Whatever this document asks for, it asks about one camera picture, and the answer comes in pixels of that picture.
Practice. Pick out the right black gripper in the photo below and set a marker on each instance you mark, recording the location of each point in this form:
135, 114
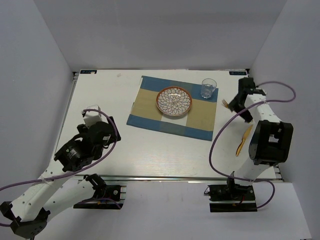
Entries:
233, 105

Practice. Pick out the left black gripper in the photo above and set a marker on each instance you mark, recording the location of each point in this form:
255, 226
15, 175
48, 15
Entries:
83, 129

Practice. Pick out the gold fork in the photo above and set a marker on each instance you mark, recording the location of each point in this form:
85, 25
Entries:
225, 103

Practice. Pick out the clear drinking glass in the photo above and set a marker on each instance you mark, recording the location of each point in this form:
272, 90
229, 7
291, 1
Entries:
208, 87

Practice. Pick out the gold knife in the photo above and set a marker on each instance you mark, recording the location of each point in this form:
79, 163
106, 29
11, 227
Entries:
243, 140

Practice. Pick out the floral patterned ceramic plate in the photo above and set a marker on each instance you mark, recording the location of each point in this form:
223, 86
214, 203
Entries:
174, 101

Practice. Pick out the blue beige checked placemat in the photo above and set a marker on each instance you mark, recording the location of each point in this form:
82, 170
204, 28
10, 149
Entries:
197, 123

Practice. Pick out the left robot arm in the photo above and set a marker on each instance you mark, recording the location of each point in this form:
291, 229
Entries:
30, 212

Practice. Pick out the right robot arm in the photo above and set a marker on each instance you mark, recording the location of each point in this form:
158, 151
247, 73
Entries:
270, 138

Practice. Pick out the right blue corner sticker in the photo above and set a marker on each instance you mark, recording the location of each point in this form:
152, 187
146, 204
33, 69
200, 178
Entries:
238, 73

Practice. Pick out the blue corner sticker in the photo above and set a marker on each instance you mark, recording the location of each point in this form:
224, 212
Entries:
88, 71
238, 73

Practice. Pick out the left blue corner sticker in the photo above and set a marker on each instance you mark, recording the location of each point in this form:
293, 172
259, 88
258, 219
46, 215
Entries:
88, 71

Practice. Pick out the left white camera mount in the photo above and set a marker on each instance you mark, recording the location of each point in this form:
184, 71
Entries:
91, 117

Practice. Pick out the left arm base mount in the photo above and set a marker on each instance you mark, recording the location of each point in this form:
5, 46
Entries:
105, 197

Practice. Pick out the aluminium table edge rail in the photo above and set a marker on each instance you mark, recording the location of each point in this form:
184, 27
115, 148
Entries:
159, 178

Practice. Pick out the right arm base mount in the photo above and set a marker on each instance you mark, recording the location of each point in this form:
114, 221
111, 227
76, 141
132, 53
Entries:
236, 195

